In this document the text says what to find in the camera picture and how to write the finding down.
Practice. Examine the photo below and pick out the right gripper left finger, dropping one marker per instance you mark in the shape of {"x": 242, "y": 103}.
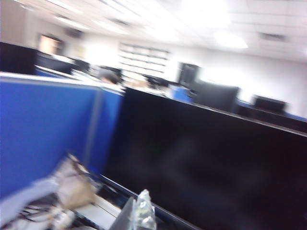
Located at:
{"x": 123, "y": 216}

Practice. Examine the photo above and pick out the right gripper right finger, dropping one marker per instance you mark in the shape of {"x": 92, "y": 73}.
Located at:
{"x": 145, "y": 210}

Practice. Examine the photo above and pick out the white power strip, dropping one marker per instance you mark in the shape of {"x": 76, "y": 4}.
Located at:
{"x": 98, "y": 209}

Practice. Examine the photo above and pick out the wooden desk calendar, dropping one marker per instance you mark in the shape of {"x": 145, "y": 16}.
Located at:
{"x": 74, "y": 184}

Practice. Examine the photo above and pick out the black computer monitor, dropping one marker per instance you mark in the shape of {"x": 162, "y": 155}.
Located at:
{"x": 204, "y": 167}

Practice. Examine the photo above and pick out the blue office partition panel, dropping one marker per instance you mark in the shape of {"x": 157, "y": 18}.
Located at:
{"x": 111, "y": 129}
{"x": 43, "y": 134}

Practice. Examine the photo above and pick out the black background monitor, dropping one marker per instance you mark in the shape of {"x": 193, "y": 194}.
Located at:
{"x": 216, "y": 97}
{"x": 269, "y": 104}
{"x": 16, "y": 57}

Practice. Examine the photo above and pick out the dark haired person head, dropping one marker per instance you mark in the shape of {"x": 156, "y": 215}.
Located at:
{"x": 109, "y": 77}

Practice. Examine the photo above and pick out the dark background door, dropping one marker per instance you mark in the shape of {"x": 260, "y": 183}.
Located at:
{"x": 188, "y": 74}

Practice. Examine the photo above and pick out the aluminium partition post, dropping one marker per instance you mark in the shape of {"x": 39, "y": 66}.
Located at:
{"x": 94, "y": 129}

